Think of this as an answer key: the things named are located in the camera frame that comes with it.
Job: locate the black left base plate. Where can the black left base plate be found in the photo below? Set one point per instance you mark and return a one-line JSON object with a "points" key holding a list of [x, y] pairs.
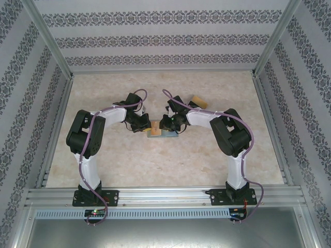
{"points": [[112, 197]]}

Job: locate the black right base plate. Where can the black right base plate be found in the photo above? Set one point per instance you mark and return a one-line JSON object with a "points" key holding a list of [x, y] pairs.
{"points": [[217, 201]]}

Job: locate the aluminium mounting rail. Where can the aluminium mounting rail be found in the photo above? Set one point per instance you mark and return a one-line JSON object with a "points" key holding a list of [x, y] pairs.
{"points": [[165, 196]]}

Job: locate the right circuit board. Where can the right circuit board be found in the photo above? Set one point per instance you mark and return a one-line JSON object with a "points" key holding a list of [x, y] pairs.
{"points": [[239, 215]]}

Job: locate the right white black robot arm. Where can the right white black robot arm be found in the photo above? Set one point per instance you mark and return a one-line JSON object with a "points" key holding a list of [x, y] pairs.
{"points": [[236, 173]]}

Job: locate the grey metal sheet panel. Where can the grey metal sheet panel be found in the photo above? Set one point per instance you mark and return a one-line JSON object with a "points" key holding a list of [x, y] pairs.
{"points": [[165, 232]]}

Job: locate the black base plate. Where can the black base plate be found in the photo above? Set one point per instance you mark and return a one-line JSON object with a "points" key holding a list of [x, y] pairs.
{"points": [[217, 201], [112, 197]]}

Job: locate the light blue card holder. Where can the light blue card holder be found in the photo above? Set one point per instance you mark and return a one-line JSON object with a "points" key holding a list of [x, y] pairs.
{"points": [[169, 135]]}

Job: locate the aluminium table side rail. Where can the aluminium table side rail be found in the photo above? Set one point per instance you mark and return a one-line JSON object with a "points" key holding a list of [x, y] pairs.
{"points": [[58, 124], [271, 129]]}

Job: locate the left circuit board green light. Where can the left circuit board green light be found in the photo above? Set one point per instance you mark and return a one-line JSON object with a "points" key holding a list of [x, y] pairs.
{"points": [[95, 213]]}

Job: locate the aluminium frame post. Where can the aluminium frame post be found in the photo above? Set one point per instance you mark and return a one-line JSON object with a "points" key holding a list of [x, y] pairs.
{"points": [[49, 38], [278, 38]]}

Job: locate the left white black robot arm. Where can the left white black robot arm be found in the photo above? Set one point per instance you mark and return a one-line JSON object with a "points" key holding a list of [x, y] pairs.
{"points": [[89, 170]]}

